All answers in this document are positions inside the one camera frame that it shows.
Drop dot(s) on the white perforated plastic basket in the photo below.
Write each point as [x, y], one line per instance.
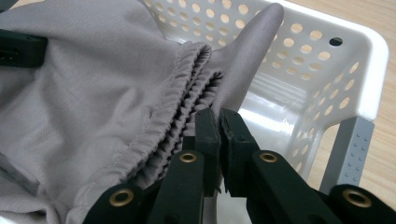
[314, 74]

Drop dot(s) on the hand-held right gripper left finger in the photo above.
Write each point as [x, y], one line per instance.
[209, 146]

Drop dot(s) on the grey pants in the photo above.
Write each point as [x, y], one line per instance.
[93, 99]

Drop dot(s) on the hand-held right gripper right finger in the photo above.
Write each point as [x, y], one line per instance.
[238, 155]

